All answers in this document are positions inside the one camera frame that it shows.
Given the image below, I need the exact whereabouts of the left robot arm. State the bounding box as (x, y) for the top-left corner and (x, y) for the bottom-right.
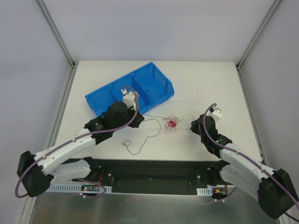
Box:
(14, 100), (144, 198)

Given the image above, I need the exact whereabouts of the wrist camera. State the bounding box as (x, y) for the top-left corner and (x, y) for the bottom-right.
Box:
(121, 88), (139, 111)
(207, 106), (222, 122)

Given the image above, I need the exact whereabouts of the blue plastic divided bin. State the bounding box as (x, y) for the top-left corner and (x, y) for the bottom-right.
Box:
(85, 62), (175, 116)

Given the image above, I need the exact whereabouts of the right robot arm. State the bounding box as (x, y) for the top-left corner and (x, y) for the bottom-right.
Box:
(190, 115), (299, 219)

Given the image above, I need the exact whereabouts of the silver metal sheet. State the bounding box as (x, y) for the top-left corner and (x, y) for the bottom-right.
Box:
(29, 190), (282, 224)

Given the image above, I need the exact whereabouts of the right white cable duct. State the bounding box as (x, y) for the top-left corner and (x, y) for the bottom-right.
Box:
(196, 187), (213, 196)

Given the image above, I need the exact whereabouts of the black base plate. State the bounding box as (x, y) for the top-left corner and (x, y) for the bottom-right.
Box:
(86, 159), (224, 196)

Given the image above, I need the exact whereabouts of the right aluminium frame post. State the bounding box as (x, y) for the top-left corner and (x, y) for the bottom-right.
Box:
(235, 0), (283, 70)

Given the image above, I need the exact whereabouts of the left white cable duct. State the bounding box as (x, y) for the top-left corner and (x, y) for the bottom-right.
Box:
(46, 183), (112, 194)

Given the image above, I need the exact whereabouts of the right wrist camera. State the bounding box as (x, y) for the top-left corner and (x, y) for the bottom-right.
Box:
(207, 106), (222, 122)

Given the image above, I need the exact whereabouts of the dark thin cable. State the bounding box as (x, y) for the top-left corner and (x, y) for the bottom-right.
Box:
(122, 114), (168, 155)

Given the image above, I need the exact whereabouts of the white cable duct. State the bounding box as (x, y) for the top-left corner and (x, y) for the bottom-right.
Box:
(196, 187), (213, 196)
(46, 183), (112, 194)

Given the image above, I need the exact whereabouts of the red thin cable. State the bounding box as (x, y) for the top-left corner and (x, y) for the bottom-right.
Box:
(163, 114), (182, 132)

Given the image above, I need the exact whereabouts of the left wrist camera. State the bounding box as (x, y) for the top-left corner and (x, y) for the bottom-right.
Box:
(121, 88), (139, 111)

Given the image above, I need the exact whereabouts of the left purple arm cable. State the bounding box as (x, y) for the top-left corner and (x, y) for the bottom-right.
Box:
(15, 86), (140, 198)

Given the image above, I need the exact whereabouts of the left aluminium frame post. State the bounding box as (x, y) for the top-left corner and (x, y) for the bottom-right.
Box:
(35, 0), (79, 70)

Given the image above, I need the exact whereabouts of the aluminium frame post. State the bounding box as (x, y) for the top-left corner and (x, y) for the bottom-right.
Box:
(35, 0), (79, 70)
(235, 0), (283, 70)

